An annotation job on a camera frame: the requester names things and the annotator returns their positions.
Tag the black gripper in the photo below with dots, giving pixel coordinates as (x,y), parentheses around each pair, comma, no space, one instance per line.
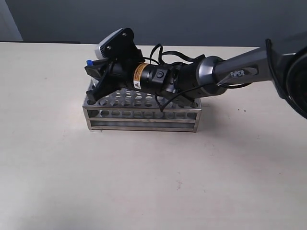
(132,75)

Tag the blue-capped tube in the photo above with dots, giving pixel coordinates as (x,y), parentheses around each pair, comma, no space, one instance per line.
(89,62)

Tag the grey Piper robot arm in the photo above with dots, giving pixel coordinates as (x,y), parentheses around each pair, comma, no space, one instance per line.
(284,63)

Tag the stainless steel test tube rack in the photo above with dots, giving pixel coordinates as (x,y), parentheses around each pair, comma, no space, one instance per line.
(133,110)

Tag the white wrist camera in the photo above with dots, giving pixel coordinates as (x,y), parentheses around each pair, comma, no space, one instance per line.
(100,46)

